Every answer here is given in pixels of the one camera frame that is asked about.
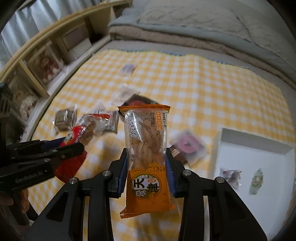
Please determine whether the red rice cracker packet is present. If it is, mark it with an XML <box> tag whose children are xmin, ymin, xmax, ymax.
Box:
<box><xmin>54</xmin><ymin>113</ymin><xmax>111</xmax><ymax>183</ymax></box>

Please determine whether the silver foil snack packet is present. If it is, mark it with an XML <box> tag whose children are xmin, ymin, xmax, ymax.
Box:
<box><xmin>53</xmin><ymin>105</ymin><xmax>77</xmax><ymax>133</ymax></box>

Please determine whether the clear purple candy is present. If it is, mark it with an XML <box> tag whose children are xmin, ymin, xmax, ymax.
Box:
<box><xmin>220</xmin><ymin>168</ymin><xmax>242</xmax><ymax>191</ymax></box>

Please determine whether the white green strawberry candy packet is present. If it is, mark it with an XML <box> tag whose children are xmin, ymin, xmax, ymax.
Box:
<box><xmin>249</xmin><ymin>168</ymin><xmax>263</xmax><ymax>195</ymax></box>

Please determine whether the pink donut pastry packet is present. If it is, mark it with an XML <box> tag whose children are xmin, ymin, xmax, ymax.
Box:
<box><xmin>170</xmin><ymin>129</ymin><xmax>208</xmax><ymax>166</ymax></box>

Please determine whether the brown chocolate snack packet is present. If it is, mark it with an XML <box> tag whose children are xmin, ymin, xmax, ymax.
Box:
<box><xmin>170</xmin><ymin>145</ymin><xmax>187</xmax><ymax>164</ymax></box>

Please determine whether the orange cracker snack packet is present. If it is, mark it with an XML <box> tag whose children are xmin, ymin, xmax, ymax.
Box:
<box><xmin>118</xmin><ymin>104</ymin><xmax>175</xmax><ymax>219</ymax></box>

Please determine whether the black red mooncake packet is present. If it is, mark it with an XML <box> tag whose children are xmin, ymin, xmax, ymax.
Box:
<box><xmin>118</xmin><ymin>94</ymin><xmax>159</xmax><ymax>115</ymax></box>

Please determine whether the person's left hand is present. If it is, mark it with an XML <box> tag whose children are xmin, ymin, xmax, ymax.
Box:
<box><xmin>0</xmin><ymin>189</ymin><xmax>30</xmax><ymax>213</ymax></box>

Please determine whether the white cardboard tray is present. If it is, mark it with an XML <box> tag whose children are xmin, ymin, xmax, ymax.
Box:
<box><xmin>208</xmin><ymin>128</ymin><xmax>295</xmax><ymax>240</ymax></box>

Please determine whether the wooden bedside shelf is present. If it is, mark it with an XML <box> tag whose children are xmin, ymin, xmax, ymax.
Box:
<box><xmin>1</xmin><ymin>1</ymin><xmax>132</xmax><ymax>144</ymax></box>

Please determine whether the red patterned box on shelf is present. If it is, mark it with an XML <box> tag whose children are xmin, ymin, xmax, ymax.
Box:
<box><xmin>27</xmin><ymin>43</ymin><xmax>64</xmax><ymax>86</ymax></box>

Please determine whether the white box on shelf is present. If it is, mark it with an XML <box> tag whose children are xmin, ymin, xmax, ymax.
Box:
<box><xmin>65</xmin><ymin>38</ymin><xmax>92</xmax><ymax>62</ymax></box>

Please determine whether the small purple pastry packet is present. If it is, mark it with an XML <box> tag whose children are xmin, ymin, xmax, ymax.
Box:
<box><xmin>119</xmin><ymin>63</ymin><xmax>137</xmax><ymax>76</ymax></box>

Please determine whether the yellow white checkered cloth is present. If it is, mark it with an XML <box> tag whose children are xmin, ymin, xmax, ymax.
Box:
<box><xmin>32</xmin><ymin>50</ymin><xmax>295</xmax><ymax>240</ymax></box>

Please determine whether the grey curtain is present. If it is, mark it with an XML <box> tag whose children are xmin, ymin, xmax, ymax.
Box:
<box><xmin>1</xmin><ymin>1</ymin><xmax>101</xmax><ymax>68</ymax></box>

